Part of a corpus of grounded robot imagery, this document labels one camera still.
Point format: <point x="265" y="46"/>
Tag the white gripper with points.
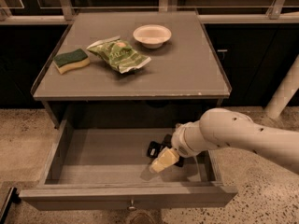
<point x="179" y="143"/>

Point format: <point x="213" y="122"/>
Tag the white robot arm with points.
<point x="220" y="128"/>

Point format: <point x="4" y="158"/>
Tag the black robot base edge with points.
<point x="12" y="197"/>

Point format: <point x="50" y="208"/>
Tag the round metal drawer knob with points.
<point x="131" y="206"/>

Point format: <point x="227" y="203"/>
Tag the grey wooden counter cabinet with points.
<point x="186" y="67"/>

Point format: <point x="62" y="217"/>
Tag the open grey top drawer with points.
<point x="98" y="169"/>

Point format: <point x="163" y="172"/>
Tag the green crumpled chip bag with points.
<point x="119" y="54"/>

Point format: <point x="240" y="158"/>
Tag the white paper bowl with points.
<point x="152" y="36"/>

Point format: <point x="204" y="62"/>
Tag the green and yellow sponge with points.
<point x="71" y="60"/>

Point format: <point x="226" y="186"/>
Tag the metal railing frame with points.
<point x="208" y="11"/>

